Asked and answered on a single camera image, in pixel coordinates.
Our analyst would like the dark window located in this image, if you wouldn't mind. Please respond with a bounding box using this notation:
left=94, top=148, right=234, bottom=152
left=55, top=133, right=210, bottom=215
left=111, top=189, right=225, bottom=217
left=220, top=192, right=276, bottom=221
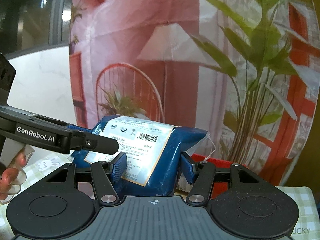
left=1, top=0, right=72, bottom=54

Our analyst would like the green checkered tablecloth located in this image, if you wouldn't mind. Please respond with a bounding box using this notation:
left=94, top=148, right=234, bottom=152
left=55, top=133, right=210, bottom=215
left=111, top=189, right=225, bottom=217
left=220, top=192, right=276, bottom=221
left=0, top=154, right=316, bottom=240

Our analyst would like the blue plastic package white label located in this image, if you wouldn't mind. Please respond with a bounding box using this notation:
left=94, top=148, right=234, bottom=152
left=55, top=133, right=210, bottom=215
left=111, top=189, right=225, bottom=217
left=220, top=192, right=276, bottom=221
left=68, top=114, right=216, bottom=197

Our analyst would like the person's left hand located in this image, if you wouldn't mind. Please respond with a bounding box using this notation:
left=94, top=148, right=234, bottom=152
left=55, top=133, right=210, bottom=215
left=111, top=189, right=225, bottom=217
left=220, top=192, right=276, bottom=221
left=1, top=152, right=27, bottom=202

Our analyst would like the printed living room backdrop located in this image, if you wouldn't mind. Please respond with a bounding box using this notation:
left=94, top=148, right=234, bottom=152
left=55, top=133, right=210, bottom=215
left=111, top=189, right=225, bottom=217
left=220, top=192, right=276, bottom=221
left=69, top=0, right=319, bottom=185

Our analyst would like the red strawberry cardboard box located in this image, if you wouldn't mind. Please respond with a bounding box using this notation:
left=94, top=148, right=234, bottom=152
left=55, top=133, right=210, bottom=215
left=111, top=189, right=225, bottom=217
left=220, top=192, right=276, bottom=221
left=175, top=153, right=251, bottom=199

